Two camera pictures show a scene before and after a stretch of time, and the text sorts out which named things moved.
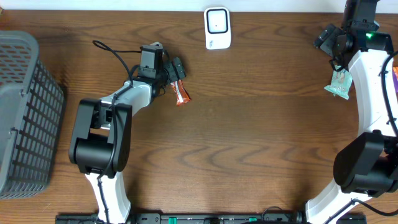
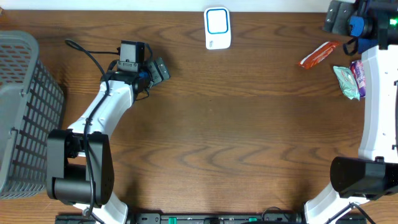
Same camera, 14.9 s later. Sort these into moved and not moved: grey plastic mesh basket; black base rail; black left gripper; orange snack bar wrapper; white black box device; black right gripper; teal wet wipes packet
Moved: black left gripper; black right gripper; teal wet wipes packet; orange snack bar wrapper
Not moved: grey plastic mesh basket; black base rail; white black box device
